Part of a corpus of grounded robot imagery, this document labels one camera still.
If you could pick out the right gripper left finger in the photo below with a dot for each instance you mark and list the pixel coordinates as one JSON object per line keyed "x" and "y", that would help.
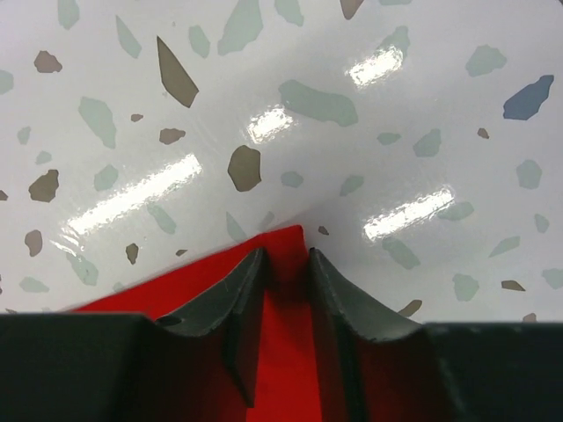
{"x": 197, "y": 363}

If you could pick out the red t-shirt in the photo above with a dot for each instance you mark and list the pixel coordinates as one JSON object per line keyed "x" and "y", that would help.
{"x": 287, "y": 383}

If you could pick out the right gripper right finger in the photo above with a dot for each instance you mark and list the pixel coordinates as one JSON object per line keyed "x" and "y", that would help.
{"x": 375, "y": 365}

